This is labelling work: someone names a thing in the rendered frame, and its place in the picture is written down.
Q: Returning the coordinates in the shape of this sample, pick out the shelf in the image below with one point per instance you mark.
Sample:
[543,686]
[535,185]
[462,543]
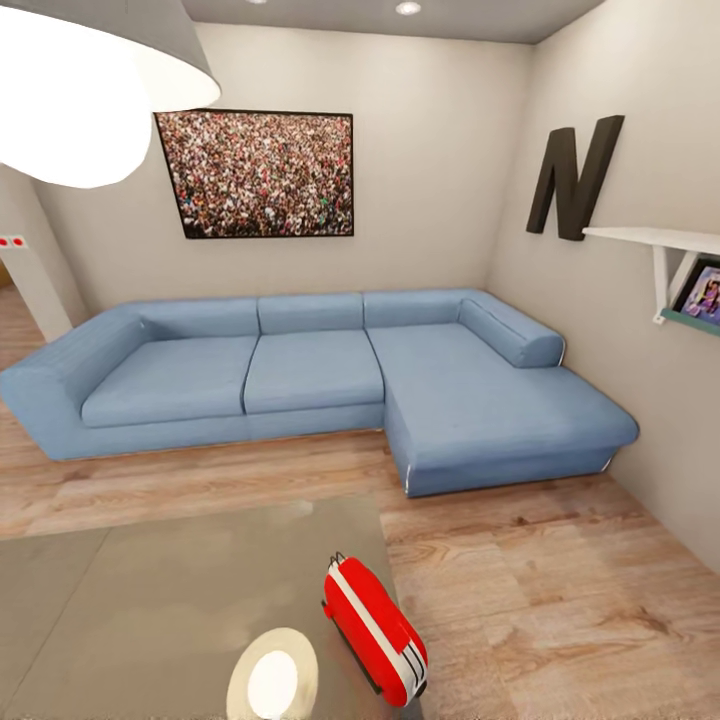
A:
[697,244]

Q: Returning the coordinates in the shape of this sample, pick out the coffee table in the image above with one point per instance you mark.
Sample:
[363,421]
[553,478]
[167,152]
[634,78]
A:
[206,617]

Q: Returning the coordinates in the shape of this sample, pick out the radio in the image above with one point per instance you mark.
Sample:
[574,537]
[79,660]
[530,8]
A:
[386,646]

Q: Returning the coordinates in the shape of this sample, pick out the decorative sign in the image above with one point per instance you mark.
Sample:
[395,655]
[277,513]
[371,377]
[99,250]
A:
[577,193]

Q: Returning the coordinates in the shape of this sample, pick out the room light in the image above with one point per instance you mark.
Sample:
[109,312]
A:
[158,38]

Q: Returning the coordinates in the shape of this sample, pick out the sofa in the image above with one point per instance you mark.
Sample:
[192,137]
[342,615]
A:
[468,390]

